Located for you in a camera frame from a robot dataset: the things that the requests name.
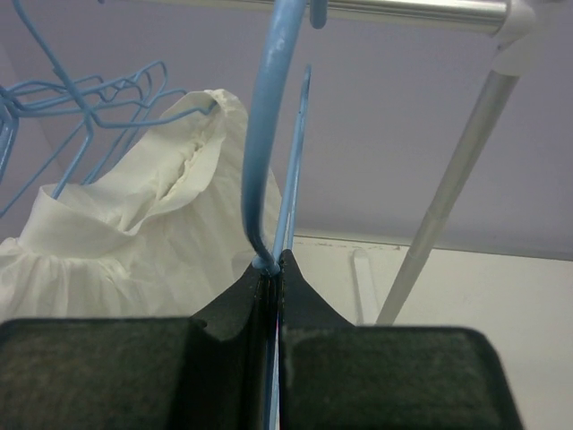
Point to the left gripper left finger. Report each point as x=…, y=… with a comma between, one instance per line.
x=204, y=371

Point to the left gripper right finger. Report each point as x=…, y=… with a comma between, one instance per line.
x=336, y=375

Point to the white ruffled skirt left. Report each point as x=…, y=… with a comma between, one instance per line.
x=160, y=234

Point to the white metal clothes rack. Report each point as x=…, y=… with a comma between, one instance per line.
x=401, y=114

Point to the blue wire hanger bundle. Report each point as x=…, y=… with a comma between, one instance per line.
x=123, y=104

